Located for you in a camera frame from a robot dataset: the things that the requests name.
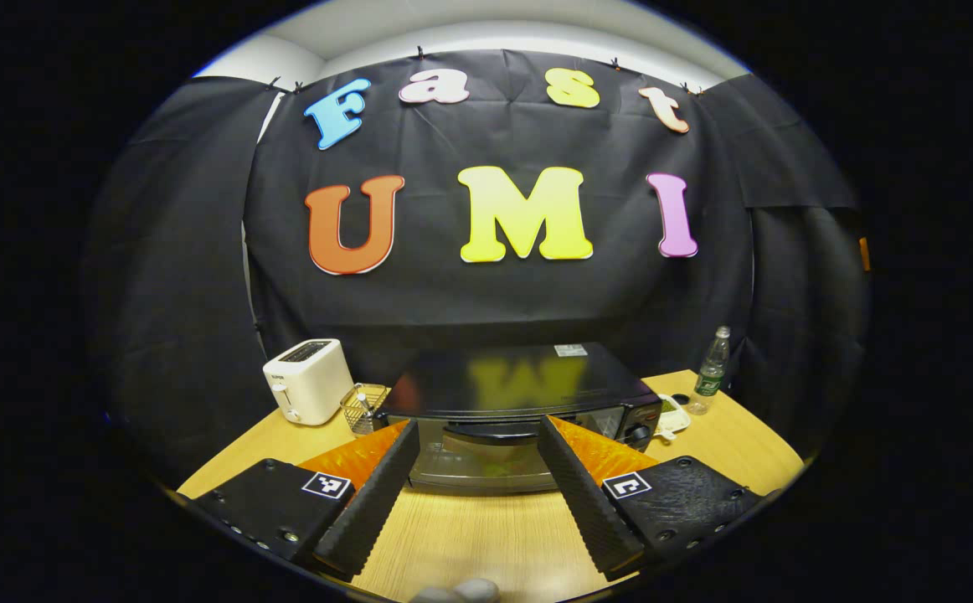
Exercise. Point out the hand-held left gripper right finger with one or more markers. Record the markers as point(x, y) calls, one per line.
point(587, 507)

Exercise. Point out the white toaster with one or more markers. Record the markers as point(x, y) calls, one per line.
point(306, 385)

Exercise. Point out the black electric oven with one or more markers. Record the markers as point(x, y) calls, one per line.
point(486, 385)

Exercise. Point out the small white dish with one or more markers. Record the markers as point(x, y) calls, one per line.
point(672, 417)

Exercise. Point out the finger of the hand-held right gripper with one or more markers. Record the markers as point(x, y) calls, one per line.
point(864, 254)

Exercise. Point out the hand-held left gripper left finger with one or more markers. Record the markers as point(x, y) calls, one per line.
point(369, 507)

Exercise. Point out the black backdrop cloth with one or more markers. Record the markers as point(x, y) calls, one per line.
point(436, 301)

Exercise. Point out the clear plastic water bottle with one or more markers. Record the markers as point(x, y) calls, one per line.
point(710, 377)

